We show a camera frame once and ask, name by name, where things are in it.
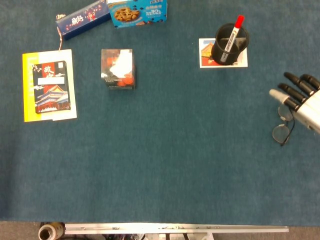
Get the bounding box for palace picture postcard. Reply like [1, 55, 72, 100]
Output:
[199, 37, 249, 69]

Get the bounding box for aluminium table edge rail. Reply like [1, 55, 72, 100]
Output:
[64, 222, 290, 235]

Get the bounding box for red white twisted string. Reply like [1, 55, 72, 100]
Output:
[56, 26, 63, 51]

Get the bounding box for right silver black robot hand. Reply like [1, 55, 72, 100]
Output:
[268, 71, 320, 136]

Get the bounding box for red capped white marker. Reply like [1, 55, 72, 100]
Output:
[220, 14, 245, 63]

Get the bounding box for tissue box cube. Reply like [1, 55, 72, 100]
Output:
[100, 48, 137, 91]

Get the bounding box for dark palace print notebook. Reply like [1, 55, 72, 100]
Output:
[31, 60, 72, 115]

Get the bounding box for blue cookie box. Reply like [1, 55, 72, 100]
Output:
[106, 0, 168, 29]

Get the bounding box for thin-framed eyeglasses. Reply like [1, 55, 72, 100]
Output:
[271, 104, 297, 147]

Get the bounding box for yellow white booklet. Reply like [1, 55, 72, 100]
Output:
[22, 49, 78, 123]

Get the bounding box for black mesh pen holder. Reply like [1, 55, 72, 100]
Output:
[211, 22, 250, 66]

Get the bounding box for brown tape roll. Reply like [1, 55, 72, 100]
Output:
[38, 222, 66, 240]

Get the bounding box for blue felt table cloth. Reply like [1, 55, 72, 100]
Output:
[0, 0, 320, 226]

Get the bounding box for long navy printed box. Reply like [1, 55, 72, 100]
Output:
[55, 0, 112, 41]

